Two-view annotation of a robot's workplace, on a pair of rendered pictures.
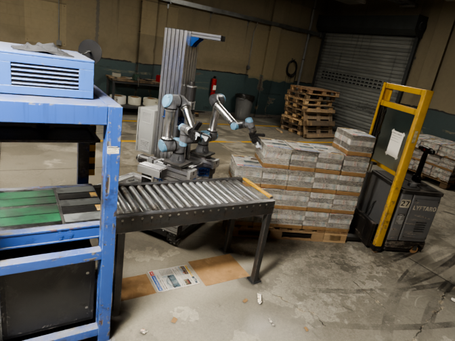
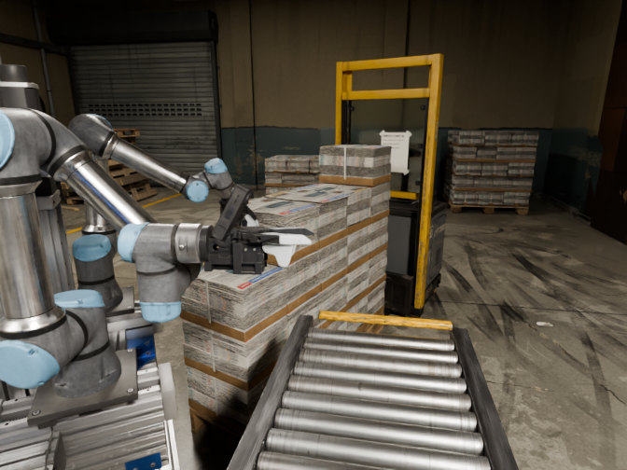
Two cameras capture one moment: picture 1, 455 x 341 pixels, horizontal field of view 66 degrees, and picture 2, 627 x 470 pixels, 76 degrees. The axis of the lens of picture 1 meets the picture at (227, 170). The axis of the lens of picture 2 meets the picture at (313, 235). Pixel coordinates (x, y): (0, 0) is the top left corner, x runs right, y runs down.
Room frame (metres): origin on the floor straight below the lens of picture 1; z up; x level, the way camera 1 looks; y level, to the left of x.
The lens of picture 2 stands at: (2.24, 0.75, 1.44)
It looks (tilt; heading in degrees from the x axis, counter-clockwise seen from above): 16 degrees down; 314
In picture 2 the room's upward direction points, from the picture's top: straight up
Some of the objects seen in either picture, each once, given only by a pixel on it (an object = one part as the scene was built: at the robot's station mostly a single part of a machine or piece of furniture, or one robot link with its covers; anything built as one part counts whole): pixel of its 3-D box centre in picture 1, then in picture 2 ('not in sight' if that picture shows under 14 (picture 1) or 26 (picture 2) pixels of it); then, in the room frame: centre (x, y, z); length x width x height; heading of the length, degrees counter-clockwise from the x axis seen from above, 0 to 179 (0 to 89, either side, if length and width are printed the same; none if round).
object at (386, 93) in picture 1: (367, 154); (341, 183); (4.26, -1.69, 0.97); 0.09 x 0.09 x 1.75; 11
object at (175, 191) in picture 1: (180, 196); not in sight; (2.51, 0.33, 0.77); 0.47 x 0.05 x 0.05; 33
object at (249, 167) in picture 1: (277, 198); (291, 316); (3.70, -0.62, 0.42); 1.17 x 0.39 x 0.83; 101
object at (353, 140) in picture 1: (340, 185); (353, 243); (3.85, -1.33, 0.65); 0.39 x 0.30 x 1.29; 11
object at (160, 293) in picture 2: (185, 139); (162, 288); (2.98, 0.41, 1.11); 0.11 x 0.08 x 0.11; 132
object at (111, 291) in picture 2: (202, 147); (98, 288); (3.71, 0.31, 0.87); 0.15 x 0.15 x 0.10
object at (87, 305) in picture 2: (178, 145); (76, 319); (3.25, 0.51, 0.98); 0.13 x 0.12 x 0.14; 132
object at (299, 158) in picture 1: (298, 155); (303, 216); (3.73, -0.74, 0.95); 0.38 x 0.29 x 0.23; 12
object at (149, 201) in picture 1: (147, 199); not in sight; (2.37, 0.55, 0.77); 0.47 x 0.05 x 0.05; 33
